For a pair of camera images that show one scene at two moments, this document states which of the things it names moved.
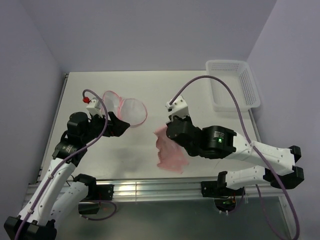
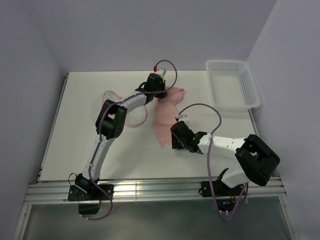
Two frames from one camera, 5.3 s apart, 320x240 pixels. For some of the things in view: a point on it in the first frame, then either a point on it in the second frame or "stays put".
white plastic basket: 237,74 stays put
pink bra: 171,154 -> 166,114
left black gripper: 115,127 -> 162,84
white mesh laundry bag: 130,110 stays put
